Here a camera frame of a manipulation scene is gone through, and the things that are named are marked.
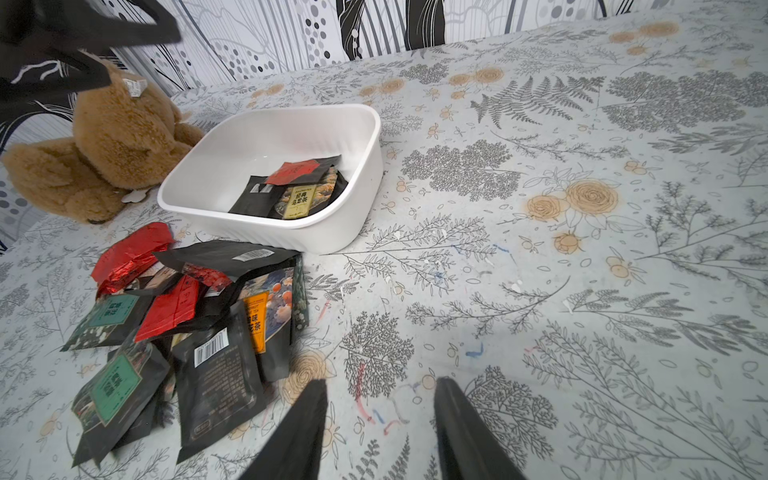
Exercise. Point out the orange label tea bag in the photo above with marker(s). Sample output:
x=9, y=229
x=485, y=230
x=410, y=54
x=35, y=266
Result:
x=276, y=305

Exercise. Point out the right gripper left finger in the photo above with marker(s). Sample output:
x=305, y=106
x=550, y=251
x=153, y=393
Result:
x=294, y=450

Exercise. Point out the green label tea bag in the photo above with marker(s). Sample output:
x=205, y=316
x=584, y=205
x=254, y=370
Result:
x=110, y=322
x=108, y=404

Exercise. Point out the white storage box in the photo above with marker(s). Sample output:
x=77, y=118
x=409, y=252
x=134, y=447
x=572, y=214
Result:
x=282, y=145

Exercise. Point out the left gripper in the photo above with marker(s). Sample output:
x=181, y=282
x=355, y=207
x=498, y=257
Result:
x=45, y=45

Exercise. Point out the brown teddy bear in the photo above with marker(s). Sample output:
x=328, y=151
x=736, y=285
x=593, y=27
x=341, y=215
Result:
x=120, y=143

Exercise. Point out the shiny red foil tea bag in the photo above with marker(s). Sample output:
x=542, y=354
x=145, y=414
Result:
x=124, y=261

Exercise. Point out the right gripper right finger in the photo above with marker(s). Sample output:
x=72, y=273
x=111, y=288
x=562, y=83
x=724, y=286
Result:
x=467, y=448

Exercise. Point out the black barcode tea bag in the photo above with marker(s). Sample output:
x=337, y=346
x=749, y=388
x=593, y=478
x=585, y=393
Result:
x=218, y=382

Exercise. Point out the yellow label tea bag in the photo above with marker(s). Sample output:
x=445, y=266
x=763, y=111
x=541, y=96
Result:
x=301, y=201

